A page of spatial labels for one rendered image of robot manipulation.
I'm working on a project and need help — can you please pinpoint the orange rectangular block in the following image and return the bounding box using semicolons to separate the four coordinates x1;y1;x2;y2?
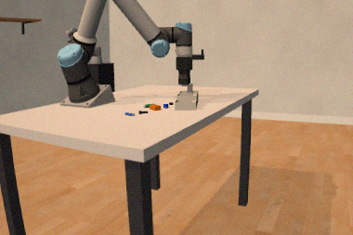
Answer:
150;104;161;111

